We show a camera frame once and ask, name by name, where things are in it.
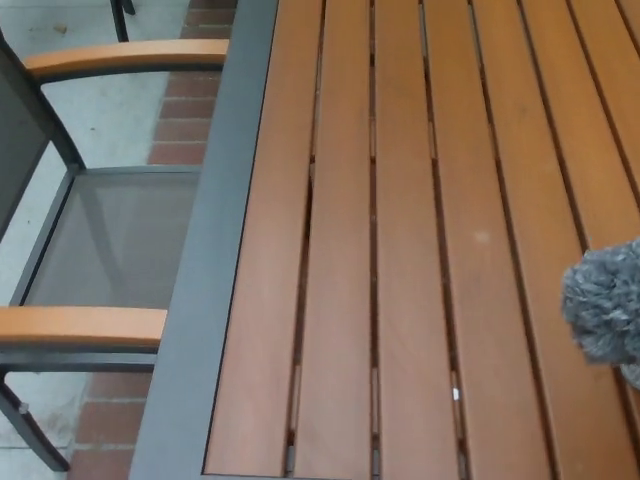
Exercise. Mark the dark metal chair leg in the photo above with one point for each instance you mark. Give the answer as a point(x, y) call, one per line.
point(121, 20)

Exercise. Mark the square slatted wood patio table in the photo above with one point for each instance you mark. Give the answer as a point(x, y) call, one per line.
point(400, 250)

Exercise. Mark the grey fluffy microfibre duster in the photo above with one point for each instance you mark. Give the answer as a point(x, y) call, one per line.
point(605, 310)

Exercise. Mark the mesh patio chair wood armrests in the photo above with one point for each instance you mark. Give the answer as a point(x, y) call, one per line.
point(115, 235)

